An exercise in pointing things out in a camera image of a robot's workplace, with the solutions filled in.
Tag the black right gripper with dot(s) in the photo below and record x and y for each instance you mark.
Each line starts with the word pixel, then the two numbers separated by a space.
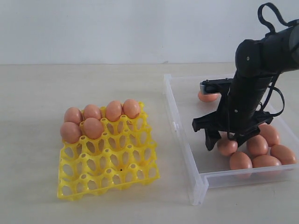
pixel 243 131

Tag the brown egg with line mark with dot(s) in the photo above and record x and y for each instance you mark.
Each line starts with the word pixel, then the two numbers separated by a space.
pixel 227 147

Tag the brown egg placed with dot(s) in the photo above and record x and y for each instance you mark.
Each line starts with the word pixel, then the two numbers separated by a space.
pixel 92 111
pixel 73 115
pixel 113 110
pixel 131 108

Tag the brown egg cluster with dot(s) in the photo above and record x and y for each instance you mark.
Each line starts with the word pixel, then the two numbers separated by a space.
pixel 70 132

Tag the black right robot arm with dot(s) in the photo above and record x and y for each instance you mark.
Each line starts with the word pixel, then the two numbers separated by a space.
pixel 258 65

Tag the clear plastic bin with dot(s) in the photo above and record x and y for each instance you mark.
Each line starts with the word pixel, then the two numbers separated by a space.
pixel 208 169

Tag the yellow plastic egg tray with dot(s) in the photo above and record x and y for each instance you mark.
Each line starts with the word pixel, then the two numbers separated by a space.
pixel 124 155

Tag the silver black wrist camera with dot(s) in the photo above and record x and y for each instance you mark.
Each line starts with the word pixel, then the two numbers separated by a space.
pixel 215 86

